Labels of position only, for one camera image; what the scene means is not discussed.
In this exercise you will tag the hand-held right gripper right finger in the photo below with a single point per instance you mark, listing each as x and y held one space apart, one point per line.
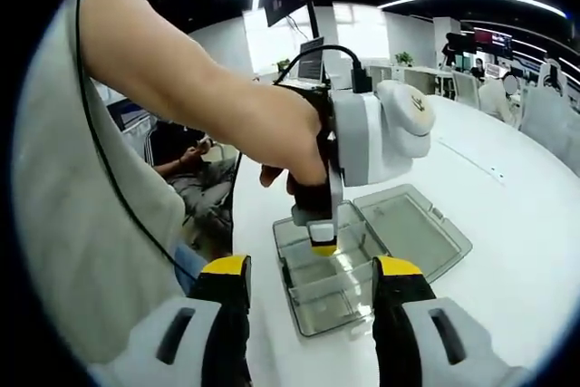
453 346

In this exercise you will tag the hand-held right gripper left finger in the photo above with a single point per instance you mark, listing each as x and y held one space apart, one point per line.
181 341

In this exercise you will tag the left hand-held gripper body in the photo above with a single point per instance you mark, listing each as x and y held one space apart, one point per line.
376 138

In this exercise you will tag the clear plastic divider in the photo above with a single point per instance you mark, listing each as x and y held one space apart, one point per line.
355 264

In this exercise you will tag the grey transparent guide fixture box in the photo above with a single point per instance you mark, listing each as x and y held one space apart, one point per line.
408 228

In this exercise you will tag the person's left hand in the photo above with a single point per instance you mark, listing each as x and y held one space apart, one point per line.
290 133

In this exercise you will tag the person's blue jeans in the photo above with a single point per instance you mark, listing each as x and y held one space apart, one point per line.
190 269

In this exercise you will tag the small potted plant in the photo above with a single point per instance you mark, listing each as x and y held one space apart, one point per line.
283 65
404 59

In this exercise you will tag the open laptop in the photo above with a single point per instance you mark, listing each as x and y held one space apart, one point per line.
312 58

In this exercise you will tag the black screen stand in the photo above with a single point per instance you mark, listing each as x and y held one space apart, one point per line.
313 22

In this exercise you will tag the operator in grey shirt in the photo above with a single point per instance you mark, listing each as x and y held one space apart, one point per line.
68 224

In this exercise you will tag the white office chair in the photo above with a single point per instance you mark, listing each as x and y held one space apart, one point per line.
550 115

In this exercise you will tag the storage shelf with bins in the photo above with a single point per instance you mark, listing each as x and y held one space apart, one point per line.
129 113

